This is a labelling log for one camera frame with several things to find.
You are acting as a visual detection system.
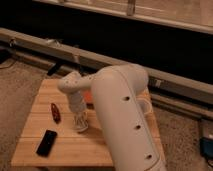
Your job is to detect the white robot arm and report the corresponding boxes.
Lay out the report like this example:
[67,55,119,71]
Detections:
[58,64,166,171]

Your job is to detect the blue device on floor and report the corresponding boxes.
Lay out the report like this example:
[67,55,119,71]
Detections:
[200,137,213,159]

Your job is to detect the orange bowl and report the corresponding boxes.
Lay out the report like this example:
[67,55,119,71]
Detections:
[83,90,93,104]

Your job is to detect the clear plastic cup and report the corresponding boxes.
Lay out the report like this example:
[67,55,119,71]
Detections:
[139,99,152,115]

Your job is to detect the black phone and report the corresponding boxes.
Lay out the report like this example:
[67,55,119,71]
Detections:
[36,130,57,157]

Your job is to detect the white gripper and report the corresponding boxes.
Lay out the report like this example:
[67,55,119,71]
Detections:
[68,91,89,129]

